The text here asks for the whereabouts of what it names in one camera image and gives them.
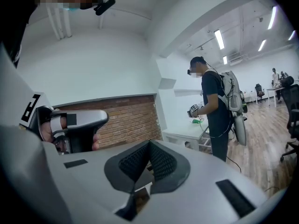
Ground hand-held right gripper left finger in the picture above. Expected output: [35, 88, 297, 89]
[46, 139, 153, 224]

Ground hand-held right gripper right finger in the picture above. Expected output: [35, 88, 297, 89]
[149, 139, 267, 224]

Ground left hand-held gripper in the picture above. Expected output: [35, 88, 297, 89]
[51, 109, 110, 154]

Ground person's left hand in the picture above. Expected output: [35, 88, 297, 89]
[40, 116, 101, 154]

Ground white desk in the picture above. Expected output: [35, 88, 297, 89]
[162, 119, 210, 152]
[266, 87, 285, 109]

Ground teal headband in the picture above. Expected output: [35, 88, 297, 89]
[57, 3, 80, 12]

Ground black swivel office chair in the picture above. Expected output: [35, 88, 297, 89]
[255, 84, 267, 105]

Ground black high-back office chair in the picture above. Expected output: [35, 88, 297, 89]
[279, 76, 299, 162]

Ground person's black shirt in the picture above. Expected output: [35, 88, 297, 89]
[0, 0, 38, 68]

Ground white far desk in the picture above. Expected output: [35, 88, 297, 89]
[266, 87, 285, 109]

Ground ceiling air conditioner unit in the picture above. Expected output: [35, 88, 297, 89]
[229, 53, 249, 66]

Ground looped black cable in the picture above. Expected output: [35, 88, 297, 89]
[226, 156, 242, 174]

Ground white wall pipes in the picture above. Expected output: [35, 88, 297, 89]
[46, 5, 72, 41]

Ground black head-mounted camera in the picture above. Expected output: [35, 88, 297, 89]
[93, 0, 116, 16]

